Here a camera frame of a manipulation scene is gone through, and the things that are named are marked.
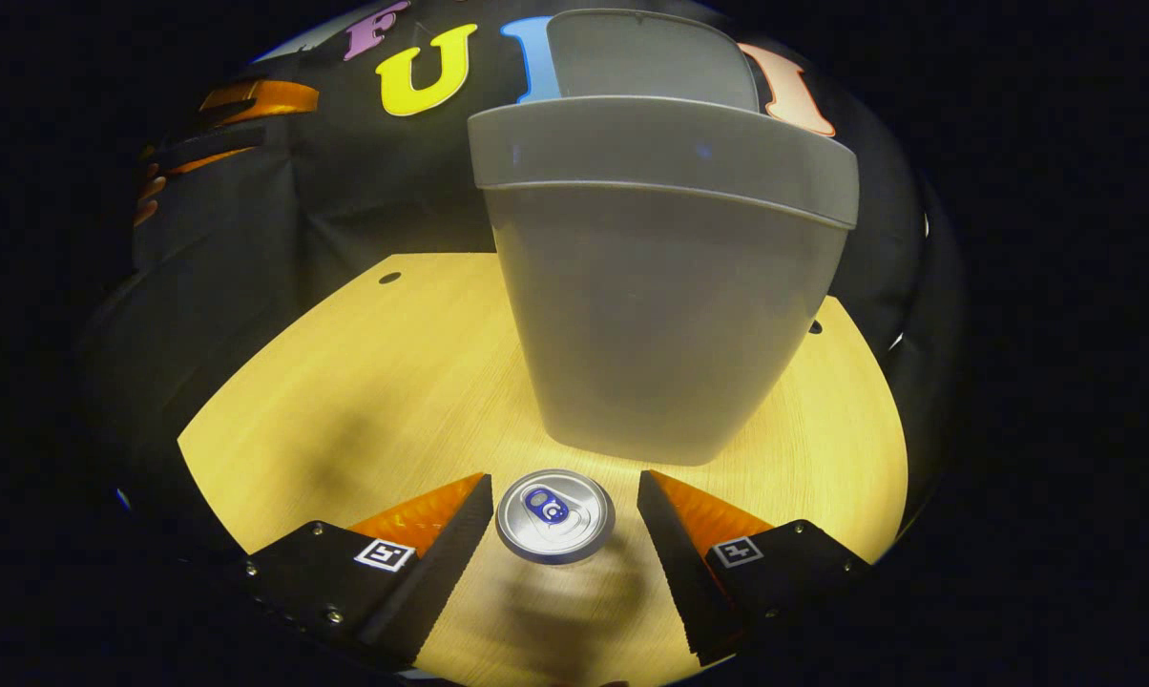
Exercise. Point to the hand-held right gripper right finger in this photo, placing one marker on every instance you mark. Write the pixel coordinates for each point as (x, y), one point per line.
(684, 582)

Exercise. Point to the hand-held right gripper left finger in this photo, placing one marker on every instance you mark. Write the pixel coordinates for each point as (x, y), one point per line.
(446, 572)

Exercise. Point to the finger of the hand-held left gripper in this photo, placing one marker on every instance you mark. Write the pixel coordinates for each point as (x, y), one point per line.
(212, 160)
(279, 97)

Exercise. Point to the silver pop can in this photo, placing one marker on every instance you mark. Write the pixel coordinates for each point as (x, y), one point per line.
(555, 520)

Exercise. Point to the white desktop garbage bin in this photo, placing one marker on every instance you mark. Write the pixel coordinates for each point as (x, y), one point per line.
(660, 315)

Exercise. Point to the wooden desktop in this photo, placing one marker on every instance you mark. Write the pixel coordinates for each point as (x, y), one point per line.
(345, 401)

